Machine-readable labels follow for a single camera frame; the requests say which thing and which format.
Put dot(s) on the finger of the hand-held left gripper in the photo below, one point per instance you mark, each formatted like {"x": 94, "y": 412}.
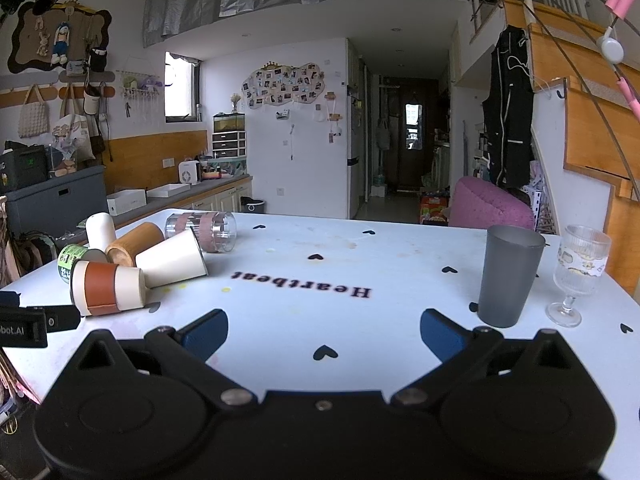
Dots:
{"x": 62, "y": 318}

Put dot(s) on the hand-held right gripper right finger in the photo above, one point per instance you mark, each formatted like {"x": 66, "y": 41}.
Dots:
{"x": 441, "y": 336}

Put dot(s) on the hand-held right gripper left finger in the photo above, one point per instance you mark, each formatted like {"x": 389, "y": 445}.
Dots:
{"x": 204, "y": 336}

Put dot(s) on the white cup with brown sleeve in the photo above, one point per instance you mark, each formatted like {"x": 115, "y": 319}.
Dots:
{"x": 102, "y": 290}

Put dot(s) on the white paper cup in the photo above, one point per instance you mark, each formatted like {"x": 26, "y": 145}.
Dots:
{"x": 172, "y": 260}

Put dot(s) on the grey frosted cup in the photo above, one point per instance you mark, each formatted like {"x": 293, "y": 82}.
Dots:
{"x": 507, "y": 280}

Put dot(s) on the small white cup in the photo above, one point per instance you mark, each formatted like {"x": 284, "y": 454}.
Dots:
{"x": 100, "y": 230}

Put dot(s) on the wooden cup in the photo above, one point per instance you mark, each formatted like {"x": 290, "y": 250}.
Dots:
{"x": 135, "y": 242}

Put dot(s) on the clear cup with pink bands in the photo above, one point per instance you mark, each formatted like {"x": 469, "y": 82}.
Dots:
{"x": 210, "y": 227}

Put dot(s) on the green labelled can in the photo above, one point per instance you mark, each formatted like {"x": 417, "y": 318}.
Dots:
{"x": 75, "y": 256}

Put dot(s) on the heart-print tablecloth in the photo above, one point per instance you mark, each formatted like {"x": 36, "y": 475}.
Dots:
{"x": 350, "y": 270}

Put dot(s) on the grey storage box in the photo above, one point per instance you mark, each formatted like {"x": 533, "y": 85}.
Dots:
{"x": 55, "y": 202}

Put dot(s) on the colourful carton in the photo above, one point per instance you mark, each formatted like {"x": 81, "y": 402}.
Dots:
{"x": 434, "y": 209}

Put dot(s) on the white cardboard box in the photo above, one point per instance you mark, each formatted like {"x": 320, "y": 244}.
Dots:
{"x": 126, "y": 202}

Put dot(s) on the pink pouf seat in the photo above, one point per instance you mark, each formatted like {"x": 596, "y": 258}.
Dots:
{"x": 487, "y": 205}

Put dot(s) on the black trash bin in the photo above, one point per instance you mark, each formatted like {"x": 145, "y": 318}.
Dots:
{"x": 253, "y": 205}

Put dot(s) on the cabinet with grey counter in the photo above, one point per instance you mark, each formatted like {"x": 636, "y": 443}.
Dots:
{"x": 220, "y": 192}

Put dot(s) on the flat white box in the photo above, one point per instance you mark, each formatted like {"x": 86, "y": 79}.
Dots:
{"x": 169, "y": 190}

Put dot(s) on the black case with green trim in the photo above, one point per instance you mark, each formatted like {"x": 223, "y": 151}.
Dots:
{"x": 25, "y": 167}

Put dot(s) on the clear glass goblet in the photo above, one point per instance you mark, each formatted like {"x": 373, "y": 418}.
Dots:
{"x": 582, "y": 260}

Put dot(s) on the small white appliance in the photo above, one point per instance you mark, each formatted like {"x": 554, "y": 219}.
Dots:
{"x": 187, "y": 171}

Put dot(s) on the printed canvas tote bag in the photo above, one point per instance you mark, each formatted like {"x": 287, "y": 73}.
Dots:
{"x": 75, "y": 135}

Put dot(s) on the white drawer organiser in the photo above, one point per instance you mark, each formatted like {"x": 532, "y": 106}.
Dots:
{"x": 229, "y": 145}

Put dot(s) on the dark entrance door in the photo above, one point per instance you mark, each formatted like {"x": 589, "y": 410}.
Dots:
{"x": 414, "y": 140}

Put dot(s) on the cream crochet tote bag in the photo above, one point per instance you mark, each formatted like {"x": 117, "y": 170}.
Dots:
{"x": 34, "y": 117}

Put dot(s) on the white hanging bag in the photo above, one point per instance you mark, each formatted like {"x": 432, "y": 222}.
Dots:
{"x": 383, "y": 135}

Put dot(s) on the small fish tank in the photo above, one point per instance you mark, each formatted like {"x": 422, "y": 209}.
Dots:
{"x": 229, "y": 122}

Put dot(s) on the black hanging garment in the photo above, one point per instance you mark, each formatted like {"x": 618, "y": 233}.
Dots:
{"x": 507, "y": 120}

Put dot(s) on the window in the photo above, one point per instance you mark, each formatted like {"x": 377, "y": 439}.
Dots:
{"x": 180, "y": 90}

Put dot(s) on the wooden staircase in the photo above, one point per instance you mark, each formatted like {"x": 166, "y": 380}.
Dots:
{"x": 590, "y": 130}

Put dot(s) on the cloud-shaped photo board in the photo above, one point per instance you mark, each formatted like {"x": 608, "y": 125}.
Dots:
{"x": 282, "y": 85}

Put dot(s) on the brown wall board with dolls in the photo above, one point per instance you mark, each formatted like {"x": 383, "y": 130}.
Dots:
{"x": 37, "y": 35}

